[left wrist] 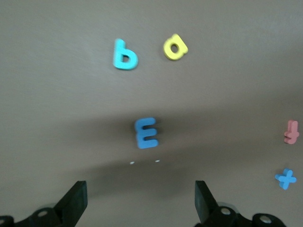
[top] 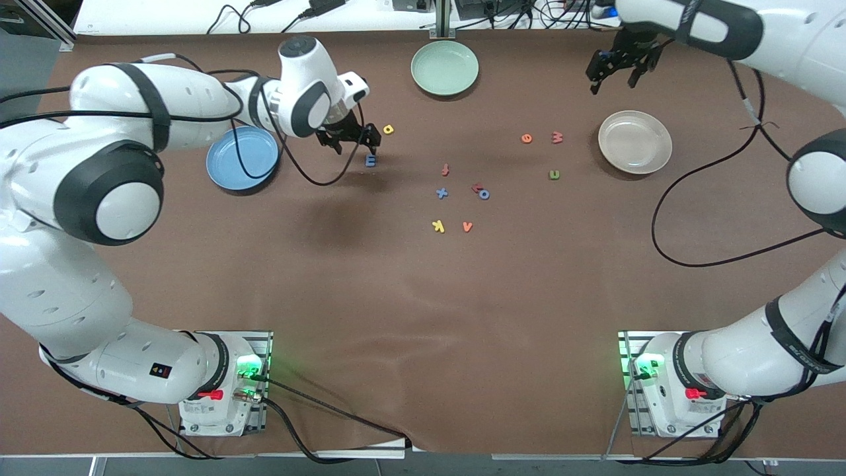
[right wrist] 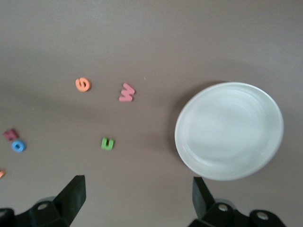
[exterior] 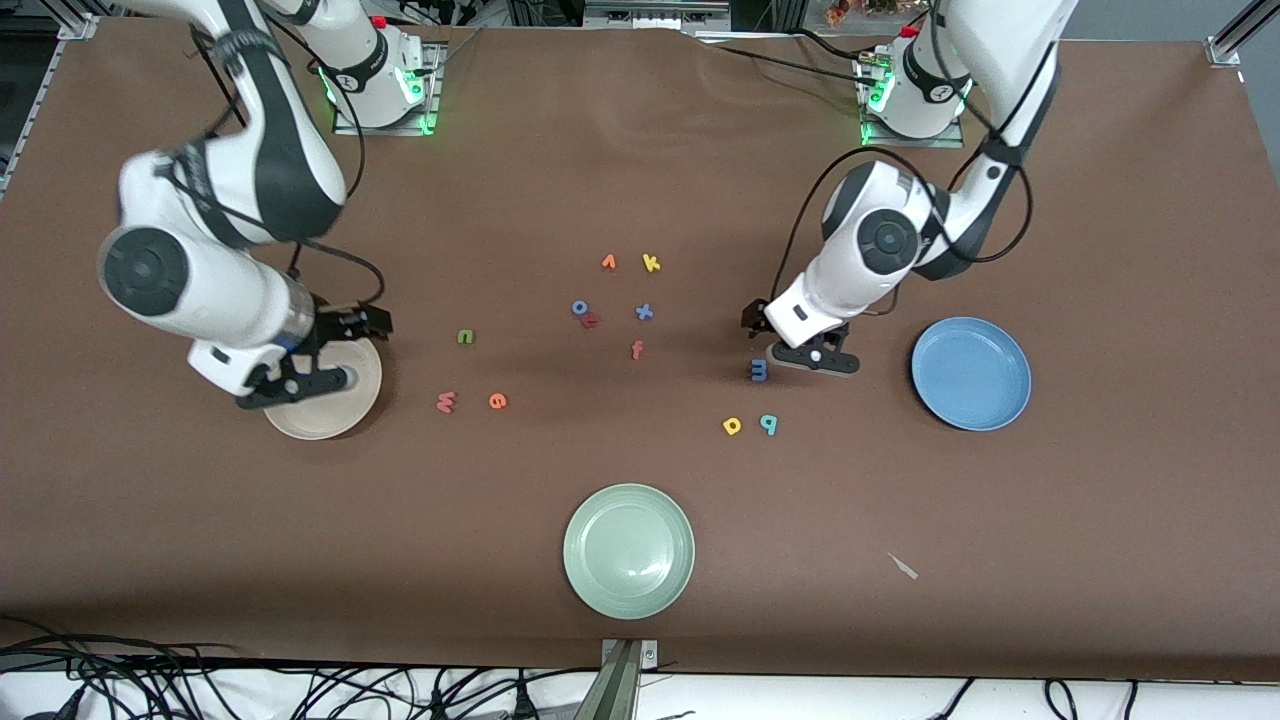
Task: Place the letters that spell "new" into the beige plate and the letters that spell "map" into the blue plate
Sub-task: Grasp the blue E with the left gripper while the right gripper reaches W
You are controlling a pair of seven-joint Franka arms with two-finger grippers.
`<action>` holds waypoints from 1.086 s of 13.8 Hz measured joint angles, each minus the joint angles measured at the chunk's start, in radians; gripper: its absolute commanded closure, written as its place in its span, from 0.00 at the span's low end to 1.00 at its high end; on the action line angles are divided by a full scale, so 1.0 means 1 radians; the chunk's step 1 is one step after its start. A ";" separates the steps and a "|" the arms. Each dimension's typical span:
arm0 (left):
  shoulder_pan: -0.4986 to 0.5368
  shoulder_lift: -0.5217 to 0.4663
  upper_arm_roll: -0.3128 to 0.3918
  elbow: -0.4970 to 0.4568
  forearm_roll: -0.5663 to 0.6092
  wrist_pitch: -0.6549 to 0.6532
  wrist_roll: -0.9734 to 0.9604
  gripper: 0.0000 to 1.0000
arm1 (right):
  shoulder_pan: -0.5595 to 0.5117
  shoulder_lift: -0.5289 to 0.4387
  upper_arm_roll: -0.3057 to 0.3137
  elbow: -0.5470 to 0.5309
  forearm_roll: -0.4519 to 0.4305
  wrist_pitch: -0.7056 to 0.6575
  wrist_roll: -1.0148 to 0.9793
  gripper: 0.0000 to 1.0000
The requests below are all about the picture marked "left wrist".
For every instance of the teal foam letter b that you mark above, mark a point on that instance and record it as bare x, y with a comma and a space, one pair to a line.
117, 54

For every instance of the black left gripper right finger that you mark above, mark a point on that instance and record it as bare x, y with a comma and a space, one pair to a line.
208, 208

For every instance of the blue foam letter m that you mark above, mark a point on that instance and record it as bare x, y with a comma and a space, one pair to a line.
142, 132

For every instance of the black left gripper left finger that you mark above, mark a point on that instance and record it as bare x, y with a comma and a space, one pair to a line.
68, 208

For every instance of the yellow foam letter a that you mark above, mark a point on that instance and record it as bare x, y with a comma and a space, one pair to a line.
183, 49

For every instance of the pink foam letter f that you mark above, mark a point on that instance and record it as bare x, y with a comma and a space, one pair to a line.
291, 134

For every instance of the blue foam letter x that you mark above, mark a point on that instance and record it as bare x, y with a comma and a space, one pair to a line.
286, 179

